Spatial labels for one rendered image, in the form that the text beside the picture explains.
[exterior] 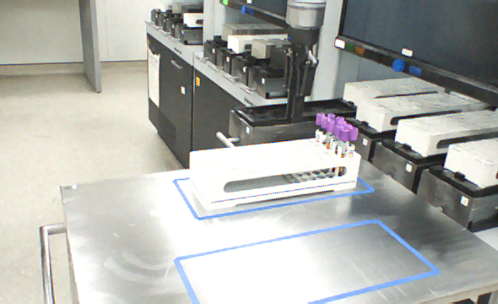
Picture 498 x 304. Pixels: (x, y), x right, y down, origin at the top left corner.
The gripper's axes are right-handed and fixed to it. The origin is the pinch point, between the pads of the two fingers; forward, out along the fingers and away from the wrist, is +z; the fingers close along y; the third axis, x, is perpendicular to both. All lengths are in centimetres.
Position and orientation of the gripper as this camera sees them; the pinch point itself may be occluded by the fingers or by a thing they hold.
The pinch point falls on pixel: (295, 106)
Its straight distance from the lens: 127.1
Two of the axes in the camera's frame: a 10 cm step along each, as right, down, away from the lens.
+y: -4.3, -3.9, 8.2
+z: -0.7, 9.1, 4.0
